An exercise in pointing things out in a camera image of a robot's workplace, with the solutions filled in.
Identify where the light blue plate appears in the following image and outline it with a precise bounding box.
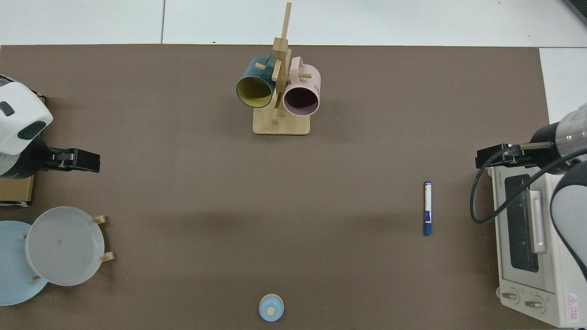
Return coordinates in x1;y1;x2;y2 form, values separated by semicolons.
0;220;49;306

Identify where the dark teal cup yellow inside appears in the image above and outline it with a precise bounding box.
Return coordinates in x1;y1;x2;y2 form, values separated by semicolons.
236;56;276;109

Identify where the blue and white marker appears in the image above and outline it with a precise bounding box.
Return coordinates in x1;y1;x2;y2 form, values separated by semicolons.
423;181;433;236

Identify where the wooden cup stand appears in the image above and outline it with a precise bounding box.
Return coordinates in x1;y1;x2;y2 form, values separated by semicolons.
253;2;312;136

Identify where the small blue round thing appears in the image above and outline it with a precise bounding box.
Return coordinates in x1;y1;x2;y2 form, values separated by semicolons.
258;293;285;322

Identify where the grey plate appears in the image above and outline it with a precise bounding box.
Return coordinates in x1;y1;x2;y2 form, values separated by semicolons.
25;206;105;286

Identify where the dark grey panel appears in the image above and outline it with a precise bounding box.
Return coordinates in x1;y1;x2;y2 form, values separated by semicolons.
562;0;587;24

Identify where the brown table cloth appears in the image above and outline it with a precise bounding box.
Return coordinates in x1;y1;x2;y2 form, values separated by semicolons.
0;44;551;330

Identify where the wire basket with wooden floor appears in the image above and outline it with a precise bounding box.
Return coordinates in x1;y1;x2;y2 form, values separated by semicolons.
0;74;46;207

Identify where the wooden plate rack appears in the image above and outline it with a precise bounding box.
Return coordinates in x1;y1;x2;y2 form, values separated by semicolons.
18;214;115;282

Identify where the pink cup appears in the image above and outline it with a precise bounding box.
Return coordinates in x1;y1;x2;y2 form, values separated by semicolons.
282;56;321;117

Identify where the pale toaster oven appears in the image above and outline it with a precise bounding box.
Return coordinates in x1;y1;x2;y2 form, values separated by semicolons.
487;163;587;328

